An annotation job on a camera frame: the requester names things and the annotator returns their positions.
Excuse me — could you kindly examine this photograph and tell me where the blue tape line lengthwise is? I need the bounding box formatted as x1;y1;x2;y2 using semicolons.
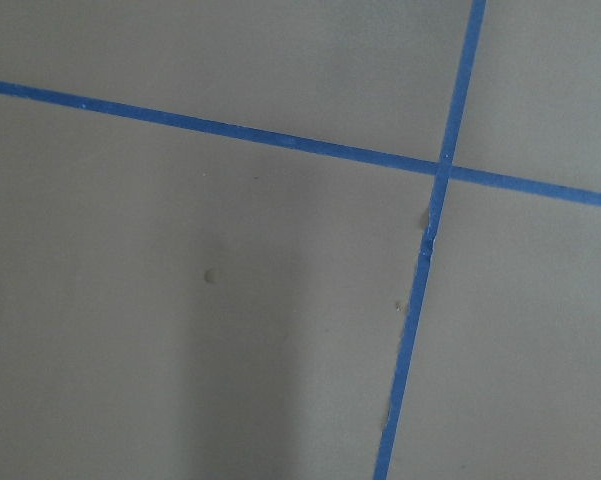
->
372;0;487;480

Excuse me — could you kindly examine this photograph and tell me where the blue tape line crosswise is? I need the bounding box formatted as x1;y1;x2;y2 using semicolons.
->
0;81;601;207

